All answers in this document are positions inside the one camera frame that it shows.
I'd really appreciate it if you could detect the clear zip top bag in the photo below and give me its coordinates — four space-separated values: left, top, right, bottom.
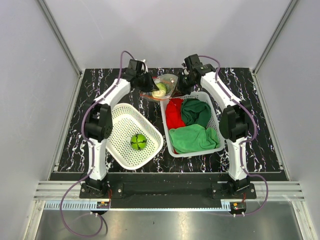
140 73 178 102

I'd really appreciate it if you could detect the green fake cabbage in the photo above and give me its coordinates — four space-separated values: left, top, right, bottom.
151 82 167 99

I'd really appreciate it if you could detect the green fake watermelon ball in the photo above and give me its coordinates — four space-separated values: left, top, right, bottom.
130 133 147 150

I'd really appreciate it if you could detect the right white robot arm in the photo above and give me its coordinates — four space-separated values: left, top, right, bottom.
175 54 257 199

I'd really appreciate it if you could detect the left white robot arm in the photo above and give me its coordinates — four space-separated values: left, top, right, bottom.
81 59 158 198

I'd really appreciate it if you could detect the red cloth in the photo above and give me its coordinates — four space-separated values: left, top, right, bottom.
165 98 186 130

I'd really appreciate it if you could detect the dark green cloth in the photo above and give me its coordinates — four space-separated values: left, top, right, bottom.
180 98 212 128

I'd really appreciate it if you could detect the empty white perforated basket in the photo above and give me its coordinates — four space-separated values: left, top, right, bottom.
106 103 164 170

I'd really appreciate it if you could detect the white basket with cloths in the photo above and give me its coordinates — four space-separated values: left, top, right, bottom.
160 91 225 158

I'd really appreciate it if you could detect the light green towel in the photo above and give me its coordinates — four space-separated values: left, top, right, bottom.
169 124 221 154

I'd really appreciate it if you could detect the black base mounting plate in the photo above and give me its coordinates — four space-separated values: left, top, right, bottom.
79 181 257 200

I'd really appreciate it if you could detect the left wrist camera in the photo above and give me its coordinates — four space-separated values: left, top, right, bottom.
141 59 148 73

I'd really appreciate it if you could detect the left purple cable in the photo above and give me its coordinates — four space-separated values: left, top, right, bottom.
58 50 137 237

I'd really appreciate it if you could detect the purple cable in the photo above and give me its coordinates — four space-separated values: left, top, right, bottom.
198 54 270 217
58 50 137 237

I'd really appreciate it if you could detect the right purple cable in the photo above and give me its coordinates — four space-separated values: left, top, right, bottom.
198 54 270 217

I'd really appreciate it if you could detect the white slotted cable duct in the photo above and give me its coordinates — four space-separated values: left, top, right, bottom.
44 200 110 211

